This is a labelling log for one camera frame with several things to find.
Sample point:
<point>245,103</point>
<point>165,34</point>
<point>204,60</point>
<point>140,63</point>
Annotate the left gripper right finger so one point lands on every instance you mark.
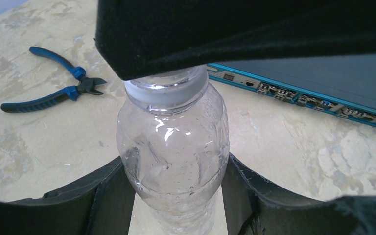
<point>256,206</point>

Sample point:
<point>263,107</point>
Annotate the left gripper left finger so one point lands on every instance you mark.
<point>99,203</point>

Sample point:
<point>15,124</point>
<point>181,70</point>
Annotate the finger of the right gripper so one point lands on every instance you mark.
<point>138,38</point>

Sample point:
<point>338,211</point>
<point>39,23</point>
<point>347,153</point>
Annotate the clear bottle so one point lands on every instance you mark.
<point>173,139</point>

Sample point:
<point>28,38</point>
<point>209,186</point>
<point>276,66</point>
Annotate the dark network switch box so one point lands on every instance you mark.
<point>343,86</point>

